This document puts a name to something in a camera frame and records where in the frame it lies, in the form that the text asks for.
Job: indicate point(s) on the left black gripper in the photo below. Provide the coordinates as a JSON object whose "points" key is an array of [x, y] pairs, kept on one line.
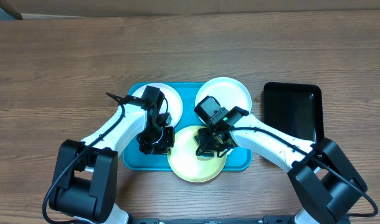
{"points": [[163, 147]]}

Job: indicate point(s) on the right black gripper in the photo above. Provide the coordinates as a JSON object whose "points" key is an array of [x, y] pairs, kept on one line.
{"points": [[208, 145]]}

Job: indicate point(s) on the yellow-green plate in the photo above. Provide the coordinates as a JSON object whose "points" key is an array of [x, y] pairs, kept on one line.
{"points": [[186, 164]]}

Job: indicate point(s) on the white plate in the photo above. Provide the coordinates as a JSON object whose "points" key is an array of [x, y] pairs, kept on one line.
{"points": [[228, 92], [174, 106]]}

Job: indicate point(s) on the green yellow sponge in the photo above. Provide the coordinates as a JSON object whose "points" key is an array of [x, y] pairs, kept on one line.
{"points": [[206, 146]]}

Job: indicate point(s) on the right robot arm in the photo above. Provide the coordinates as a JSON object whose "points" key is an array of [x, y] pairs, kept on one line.
{"points": [[325, 182]]}

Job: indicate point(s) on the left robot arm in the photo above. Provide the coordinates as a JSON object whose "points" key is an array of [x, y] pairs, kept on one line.
{"points": [[85, 176]]}

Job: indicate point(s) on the teal plastic tray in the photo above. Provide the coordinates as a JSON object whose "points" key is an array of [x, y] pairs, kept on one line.
{"points": [[239, 159]]}

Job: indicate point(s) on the black rectangular tray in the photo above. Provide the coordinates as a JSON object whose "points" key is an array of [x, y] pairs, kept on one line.
{"points": [[294, 109]]}

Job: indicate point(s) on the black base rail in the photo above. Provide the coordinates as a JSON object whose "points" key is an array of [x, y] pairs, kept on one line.
{"points": [[269, 219]]}

